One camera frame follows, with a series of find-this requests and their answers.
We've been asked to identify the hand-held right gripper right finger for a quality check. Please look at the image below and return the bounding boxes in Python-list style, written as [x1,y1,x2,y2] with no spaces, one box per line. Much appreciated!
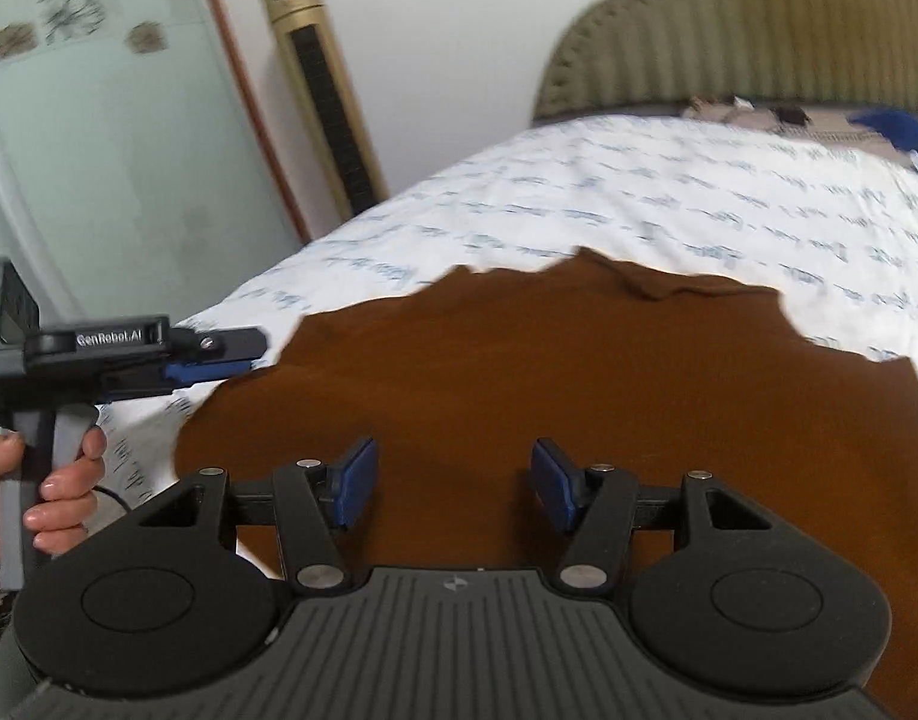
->
[531,436,775,592]

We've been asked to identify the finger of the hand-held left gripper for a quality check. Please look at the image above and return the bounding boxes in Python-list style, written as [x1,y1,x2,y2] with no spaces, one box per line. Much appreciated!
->
[163,361,251,388]
[170,326,269,365]

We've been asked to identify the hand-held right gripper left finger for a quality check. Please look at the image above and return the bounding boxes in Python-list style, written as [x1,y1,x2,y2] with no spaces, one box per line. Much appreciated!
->
[139,435,377,593]

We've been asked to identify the brown knit sweater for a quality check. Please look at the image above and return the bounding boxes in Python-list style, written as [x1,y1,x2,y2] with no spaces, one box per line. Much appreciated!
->
[174,247,918,691]

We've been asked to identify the person's left hand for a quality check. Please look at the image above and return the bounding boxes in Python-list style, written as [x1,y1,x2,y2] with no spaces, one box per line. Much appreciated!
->
[0,427,107,562]

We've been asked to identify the frosted glass flower-print wardrobe door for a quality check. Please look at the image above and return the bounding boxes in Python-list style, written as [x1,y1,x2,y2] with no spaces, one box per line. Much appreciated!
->
[0,0,310,466]

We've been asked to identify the brown wooden door trim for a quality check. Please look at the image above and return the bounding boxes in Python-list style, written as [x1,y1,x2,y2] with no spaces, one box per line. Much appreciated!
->
[189,0,311,245]

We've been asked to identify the gold tower fan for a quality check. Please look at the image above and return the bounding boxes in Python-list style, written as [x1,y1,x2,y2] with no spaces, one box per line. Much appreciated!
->
[258,0,389,223]

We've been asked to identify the white script-printed bed sheet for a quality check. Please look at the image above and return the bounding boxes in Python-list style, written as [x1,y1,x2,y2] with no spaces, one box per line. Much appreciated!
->
[91,112,918,541]

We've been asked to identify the beige patterned cloth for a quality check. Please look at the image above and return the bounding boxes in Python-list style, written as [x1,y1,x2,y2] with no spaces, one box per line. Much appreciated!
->
[680,95,880,142]

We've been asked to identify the olive padded headboard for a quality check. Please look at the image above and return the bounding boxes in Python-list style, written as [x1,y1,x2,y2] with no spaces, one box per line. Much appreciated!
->
[532,0,918,125]

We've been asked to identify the blue cloth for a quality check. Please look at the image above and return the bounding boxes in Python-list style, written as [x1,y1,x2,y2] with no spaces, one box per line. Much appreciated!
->
[849,108,918,157]

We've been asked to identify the black cable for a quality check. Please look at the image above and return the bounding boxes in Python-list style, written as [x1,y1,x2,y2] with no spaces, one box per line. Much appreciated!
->
[91,486,141,515]

